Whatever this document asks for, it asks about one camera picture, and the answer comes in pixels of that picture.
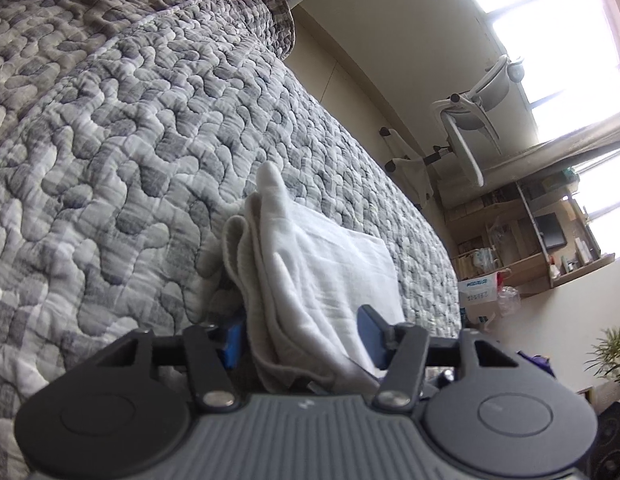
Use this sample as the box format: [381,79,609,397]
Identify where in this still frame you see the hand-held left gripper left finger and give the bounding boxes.
[90,322,246,413]

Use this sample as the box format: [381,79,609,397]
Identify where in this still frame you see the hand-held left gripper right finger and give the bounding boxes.
[356,304,521,413]

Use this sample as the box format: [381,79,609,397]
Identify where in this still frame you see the white pants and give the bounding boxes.
[221,162,403,393]

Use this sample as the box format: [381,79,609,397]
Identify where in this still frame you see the white cardboard box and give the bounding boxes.
[457,272,501,326]

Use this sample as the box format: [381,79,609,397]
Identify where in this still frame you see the wooden shelf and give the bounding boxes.
[445,170,616,291]

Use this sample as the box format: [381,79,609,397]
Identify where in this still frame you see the small black monitor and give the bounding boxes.
[535,212,568,251]

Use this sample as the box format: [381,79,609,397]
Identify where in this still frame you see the white office chair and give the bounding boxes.
[380,55,526,211]

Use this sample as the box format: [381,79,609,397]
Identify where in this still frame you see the green potted plant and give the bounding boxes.
[587,325,620,386]

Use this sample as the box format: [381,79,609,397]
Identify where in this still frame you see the grey checked quilt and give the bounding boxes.
[0,0,463,480]

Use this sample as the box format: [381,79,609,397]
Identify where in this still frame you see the grey patterned curtain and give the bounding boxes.
[437,110,620,208]

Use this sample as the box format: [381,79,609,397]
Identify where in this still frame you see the black speaker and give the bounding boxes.
[597,400,620,480]

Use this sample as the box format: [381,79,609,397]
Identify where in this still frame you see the narrow window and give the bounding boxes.
[572,150,620,256]

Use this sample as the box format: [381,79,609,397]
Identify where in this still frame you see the large window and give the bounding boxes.
[447,0,620,111]

